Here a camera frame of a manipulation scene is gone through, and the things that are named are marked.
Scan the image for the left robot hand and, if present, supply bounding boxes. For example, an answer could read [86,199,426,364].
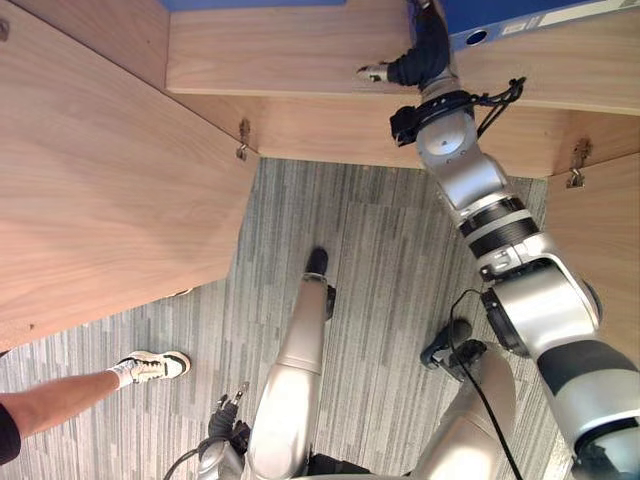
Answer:
[207,380,252,455]

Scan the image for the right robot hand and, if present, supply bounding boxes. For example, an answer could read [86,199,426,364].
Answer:
[356,0,460,92]

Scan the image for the blue lever arch folder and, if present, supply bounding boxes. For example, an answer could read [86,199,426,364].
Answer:
[439,0,640,52]

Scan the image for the wooden cabinet body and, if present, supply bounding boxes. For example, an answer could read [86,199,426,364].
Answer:
[9,0,640,180]

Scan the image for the metal cabinet hinge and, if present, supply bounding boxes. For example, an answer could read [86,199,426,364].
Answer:
[235,118,252,162]
[565,138,594,190]

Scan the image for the narrow wooden cabinet door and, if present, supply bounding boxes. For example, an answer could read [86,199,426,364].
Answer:
[543,160,640,362]

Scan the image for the large wooden cabinet door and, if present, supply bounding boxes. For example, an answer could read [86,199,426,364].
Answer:
[0,0,262,352]

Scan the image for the left silver robot leg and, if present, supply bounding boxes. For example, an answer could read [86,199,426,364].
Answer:
[246,271,337,480]

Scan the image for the silver robot leg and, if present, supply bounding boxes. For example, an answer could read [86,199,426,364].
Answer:
[410,343,517,480]
[246,271,337,480]

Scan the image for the person's foot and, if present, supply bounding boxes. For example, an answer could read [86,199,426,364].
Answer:
[106,349,193,389]

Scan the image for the dark robot torso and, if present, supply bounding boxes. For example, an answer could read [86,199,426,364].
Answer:
[305,451,419,480]

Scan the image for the person's leg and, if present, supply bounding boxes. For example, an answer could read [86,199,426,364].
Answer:
[0,368,124,464]

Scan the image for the left dark robot foot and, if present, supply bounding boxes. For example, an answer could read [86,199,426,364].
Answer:
[303,246,331,277]

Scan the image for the dark robot foot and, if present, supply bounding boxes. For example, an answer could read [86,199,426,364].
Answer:
[303,246,331,277]
[419,319,487,384]

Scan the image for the right dark robot foot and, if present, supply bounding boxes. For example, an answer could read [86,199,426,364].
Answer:
[419,319,487,384]

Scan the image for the right silver robot leg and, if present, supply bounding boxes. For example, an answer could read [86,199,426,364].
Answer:
[410,343,517,480]

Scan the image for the thin black cable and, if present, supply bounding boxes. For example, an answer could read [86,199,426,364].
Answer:
[163,447,207,480]

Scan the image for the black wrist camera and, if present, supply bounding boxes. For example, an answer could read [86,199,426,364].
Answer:
[389,104,426,147]

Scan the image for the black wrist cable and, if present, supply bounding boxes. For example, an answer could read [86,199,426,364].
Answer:
[467,76,527,139]

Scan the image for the long black cable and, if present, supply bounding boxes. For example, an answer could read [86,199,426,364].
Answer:
[448,288,525,480]

